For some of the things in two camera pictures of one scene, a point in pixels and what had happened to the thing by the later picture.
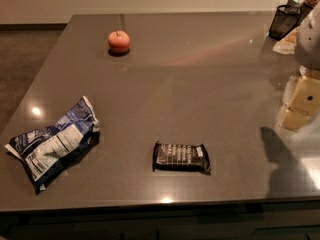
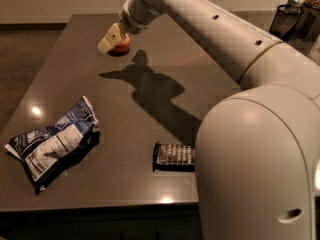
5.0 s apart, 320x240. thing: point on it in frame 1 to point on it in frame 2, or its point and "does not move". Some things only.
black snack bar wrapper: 181,157 does not move
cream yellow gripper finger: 304,102 to 135,16
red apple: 118,41 does not move
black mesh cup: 286,18 does not move
